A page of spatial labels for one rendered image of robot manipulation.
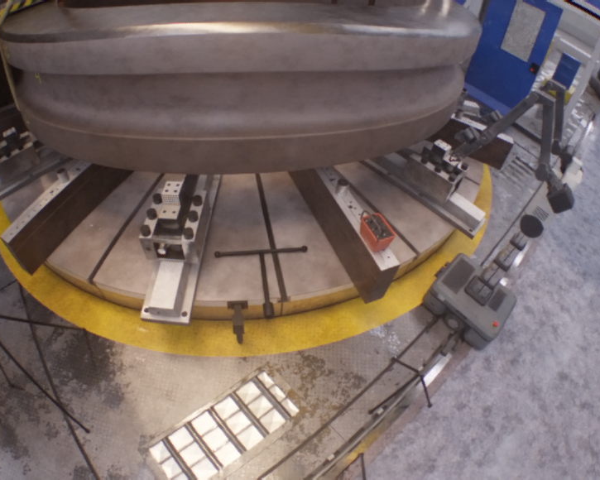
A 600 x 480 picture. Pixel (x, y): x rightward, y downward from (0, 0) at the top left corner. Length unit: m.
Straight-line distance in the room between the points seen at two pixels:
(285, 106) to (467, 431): 2.41
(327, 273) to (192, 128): 1.27
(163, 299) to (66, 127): 1.31
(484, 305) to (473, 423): 0.87
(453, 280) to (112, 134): 2.54
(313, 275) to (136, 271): 1.20
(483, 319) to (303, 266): 1.37
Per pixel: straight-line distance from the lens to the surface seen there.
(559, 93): 2.26
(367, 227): 2.01
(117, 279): 2.48
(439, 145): 2.96
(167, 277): 2.19
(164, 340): 2.51
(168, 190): 2.14
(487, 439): 2.70
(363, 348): 2.50
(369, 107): 2.36
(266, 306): 2.14
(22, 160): 3.60
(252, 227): 2.58
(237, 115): 2.08
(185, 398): 2.34
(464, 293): 2.73
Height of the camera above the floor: 2.22
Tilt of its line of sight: 49 degrees down
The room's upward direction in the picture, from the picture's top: 9 degrees clockwise
